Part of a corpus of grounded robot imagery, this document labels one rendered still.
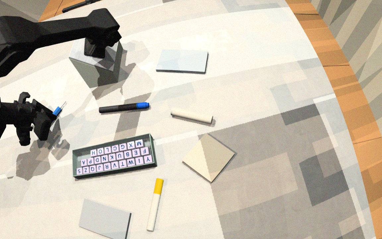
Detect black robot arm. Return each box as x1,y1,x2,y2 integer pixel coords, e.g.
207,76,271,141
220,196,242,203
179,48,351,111
0,8,122,146

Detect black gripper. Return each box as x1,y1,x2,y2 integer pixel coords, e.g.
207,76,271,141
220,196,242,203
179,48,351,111
12,92,57,141

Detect black marker with blue cap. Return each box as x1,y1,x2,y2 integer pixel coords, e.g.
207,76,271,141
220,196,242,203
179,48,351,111
99,102,150,113

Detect keyboard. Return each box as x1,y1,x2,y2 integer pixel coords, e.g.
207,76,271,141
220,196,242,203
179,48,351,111
72,133,157,179

